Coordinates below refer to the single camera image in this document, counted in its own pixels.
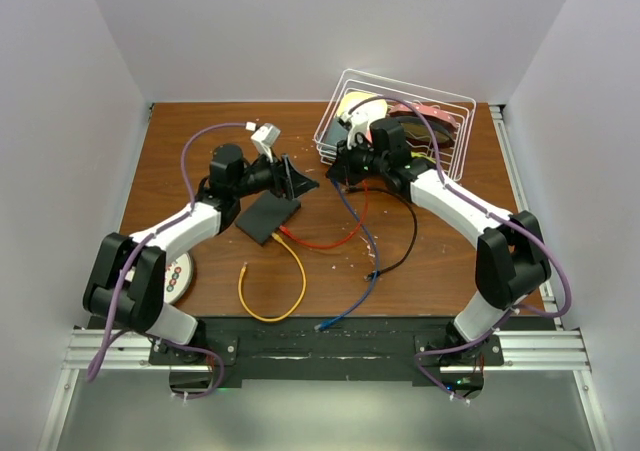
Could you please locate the white round tape roll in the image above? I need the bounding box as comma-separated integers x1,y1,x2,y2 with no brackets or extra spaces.
124,250,197,306

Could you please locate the black ethernet cable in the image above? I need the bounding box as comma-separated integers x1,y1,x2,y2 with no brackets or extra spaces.
344,185,420,281

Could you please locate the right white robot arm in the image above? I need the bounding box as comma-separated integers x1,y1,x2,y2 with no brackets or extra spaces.
327,118,551,364

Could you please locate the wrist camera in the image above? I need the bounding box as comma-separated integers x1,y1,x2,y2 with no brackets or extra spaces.
341,110,370,149
251,123,281,163

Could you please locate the purple cable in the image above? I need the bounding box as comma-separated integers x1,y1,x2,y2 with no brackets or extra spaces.
347,95,573,320
85,120,257,384

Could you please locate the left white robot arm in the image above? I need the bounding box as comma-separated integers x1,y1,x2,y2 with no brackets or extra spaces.
83,144,319,363

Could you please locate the black network switch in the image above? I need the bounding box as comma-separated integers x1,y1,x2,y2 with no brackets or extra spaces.
235,191,301,246

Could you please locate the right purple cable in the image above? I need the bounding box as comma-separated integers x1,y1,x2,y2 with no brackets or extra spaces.
347,95,573,320

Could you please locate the pink plate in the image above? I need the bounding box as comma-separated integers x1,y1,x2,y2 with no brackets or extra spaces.
388,104,458,128

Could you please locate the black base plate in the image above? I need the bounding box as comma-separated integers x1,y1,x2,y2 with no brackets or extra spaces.
149,314,504,390

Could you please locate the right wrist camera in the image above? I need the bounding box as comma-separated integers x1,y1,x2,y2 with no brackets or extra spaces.
341,110,370,149

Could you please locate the white wire dish rack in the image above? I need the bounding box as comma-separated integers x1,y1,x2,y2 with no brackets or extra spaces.
314,69,476,181

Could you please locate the dark brown plate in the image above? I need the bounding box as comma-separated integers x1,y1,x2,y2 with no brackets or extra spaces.
399,115,457,148

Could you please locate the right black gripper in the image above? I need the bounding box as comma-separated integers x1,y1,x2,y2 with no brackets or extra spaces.
326,134,388,187

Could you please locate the blue ethernet cable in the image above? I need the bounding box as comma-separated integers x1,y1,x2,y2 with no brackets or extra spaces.
313,180,382,332

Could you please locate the yellow ethernet cable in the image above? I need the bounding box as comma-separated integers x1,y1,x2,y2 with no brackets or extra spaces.
236,232,308,323

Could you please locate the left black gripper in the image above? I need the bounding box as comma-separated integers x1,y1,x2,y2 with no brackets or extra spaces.
233,146,319,201

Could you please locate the red ethernet cable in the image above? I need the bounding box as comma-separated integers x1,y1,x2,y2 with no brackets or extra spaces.
278,180,370,250

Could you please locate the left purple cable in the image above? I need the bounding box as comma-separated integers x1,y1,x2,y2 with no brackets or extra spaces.
85,120,257,384

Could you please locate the green plate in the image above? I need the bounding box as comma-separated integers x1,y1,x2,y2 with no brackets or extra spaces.
411,152,438,169

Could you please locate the grey cup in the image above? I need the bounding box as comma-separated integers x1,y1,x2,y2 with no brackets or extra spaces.
323,118,349,147

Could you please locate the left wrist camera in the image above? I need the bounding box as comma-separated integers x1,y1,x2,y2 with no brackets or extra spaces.
251,123,281,163

